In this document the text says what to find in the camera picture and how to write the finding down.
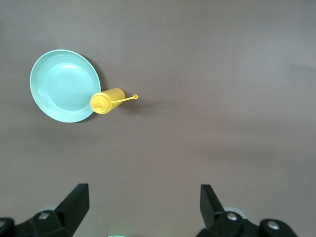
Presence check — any yellow squeeze bottle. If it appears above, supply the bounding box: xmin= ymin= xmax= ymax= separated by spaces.
xmin=89 ymin=87 xmax=139 ymax=115

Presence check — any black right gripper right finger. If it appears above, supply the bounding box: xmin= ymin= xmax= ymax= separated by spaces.
xmin=197 ymin=184 xmax=260 ymax=237

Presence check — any mint green plate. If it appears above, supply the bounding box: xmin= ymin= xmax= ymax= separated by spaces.
xmin=29 ymin=49 xmax=102 ymax=123

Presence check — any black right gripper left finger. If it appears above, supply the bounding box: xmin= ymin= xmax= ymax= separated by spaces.
xmin=13 ymin=183 xmax=90 ymax=237

